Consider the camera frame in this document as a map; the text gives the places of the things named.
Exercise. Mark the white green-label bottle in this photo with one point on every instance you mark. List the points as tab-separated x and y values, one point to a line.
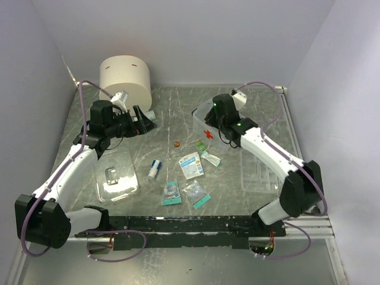
151	115

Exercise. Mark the clear plastic medicine box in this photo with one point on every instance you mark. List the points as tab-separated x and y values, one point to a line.
208	134

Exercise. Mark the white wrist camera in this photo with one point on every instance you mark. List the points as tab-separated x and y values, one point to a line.
239	99
119	100

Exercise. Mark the cream cylindrical container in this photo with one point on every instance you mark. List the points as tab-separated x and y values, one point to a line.
129	74

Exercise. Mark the white blue bandage roll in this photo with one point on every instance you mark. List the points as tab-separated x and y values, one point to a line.
154	169

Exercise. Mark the small green box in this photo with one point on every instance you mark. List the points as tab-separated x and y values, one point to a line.
200	145

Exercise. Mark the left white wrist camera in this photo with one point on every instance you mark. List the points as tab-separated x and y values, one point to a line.
119	100

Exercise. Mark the black base frame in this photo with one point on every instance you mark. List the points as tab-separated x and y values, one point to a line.
197	231

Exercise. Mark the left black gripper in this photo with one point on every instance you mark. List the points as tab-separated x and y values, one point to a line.
136	127

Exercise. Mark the clear box lid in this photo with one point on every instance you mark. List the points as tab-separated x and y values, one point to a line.
115	177

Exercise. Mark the teal-edged clear bag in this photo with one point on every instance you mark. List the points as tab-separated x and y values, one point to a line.
171	194
196	194

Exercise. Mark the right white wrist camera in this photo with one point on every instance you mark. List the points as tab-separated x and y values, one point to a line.
239	99

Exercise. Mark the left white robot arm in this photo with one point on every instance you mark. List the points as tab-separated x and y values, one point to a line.
40	217

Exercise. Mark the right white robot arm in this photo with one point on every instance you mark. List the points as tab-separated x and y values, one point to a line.
302	182

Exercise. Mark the teal white sachet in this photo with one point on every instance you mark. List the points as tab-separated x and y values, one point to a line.
214	160

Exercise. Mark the white blue gauze packet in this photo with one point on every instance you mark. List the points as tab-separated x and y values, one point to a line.
191	166

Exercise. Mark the clear divider tray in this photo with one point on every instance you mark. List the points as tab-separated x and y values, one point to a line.
256	177

